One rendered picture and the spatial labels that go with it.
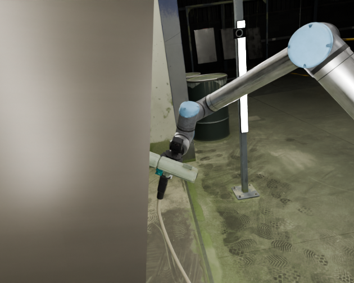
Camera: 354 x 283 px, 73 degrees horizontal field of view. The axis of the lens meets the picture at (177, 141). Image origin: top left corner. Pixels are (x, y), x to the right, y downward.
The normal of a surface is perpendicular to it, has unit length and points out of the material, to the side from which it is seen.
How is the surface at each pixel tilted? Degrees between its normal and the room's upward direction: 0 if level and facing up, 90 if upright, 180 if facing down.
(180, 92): 90
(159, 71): 90
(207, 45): 81
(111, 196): 90
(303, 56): 85
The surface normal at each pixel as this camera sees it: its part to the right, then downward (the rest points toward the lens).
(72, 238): 0.19, 0.33
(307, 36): -0.70, 0.26
